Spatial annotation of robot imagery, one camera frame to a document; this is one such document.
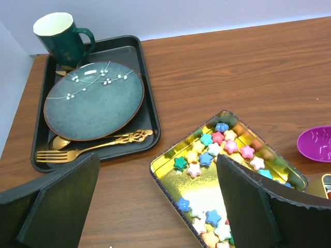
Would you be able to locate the dark green mug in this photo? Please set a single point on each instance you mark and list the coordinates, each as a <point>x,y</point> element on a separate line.
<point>66,43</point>

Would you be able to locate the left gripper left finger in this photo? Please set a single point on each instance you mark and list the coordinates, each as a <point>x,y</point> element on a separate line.
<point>50,211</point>

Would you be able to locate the magenta plastic scoop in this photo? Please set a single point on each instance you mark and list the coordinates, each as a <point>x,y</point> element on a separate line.
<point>314,144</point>

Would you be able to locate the gold fork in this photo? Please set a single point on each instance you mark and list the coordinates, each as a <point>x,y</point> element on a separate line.
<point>58,156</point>

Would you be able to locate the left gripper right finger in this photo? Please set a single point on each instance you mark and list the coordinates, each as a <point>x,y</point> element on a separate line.
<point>265,213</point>

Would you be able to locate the black serving tray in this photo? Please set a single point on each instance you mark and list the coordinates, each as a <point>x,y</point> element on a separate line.
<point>125,50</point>

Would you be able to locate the gold tin of lollipops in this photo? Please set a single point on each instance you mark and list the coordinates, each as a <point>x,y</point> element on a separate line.
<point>319,185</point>

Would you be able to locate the teal ceramic plate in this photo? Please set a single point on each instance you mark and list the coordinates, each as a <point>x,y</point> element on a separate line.
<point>93,101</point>

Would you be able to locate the gold tin of star candies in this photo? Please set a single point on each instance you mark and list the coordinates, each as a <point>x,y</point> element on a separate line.
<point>187,174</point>

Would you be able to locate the gold spoon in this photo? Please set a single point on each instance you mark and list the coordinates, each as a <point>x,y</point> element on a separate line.
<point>58,143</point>

